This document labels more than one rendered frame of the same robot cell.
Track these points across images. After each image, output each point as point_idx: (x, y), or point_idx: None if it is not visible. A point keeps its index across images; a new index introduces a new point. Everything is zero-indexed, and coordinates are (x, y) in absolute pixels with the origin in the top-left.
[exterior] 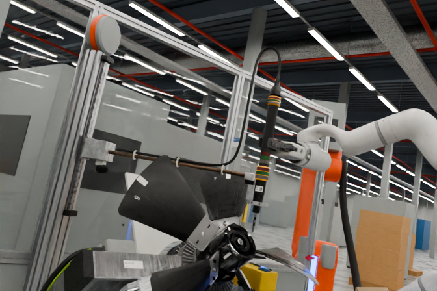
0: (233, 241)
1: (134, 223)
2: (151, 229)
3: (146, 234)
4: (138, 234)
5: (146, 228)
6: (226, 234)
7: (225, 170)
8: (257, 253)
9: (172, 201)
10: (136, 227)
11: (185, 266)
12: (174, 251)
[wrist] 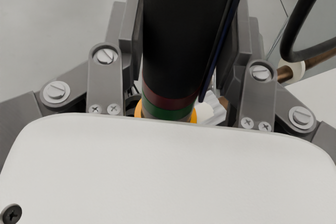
0: (127, 112)
1: (323, 73)
2: (320, 106)
3: (305, 98)
4: (301, 84)
5: (319, 96)
6: (136, 94)
7: (277, 68)
8: None
9: None
10: (315, 79)
11: None
12: None
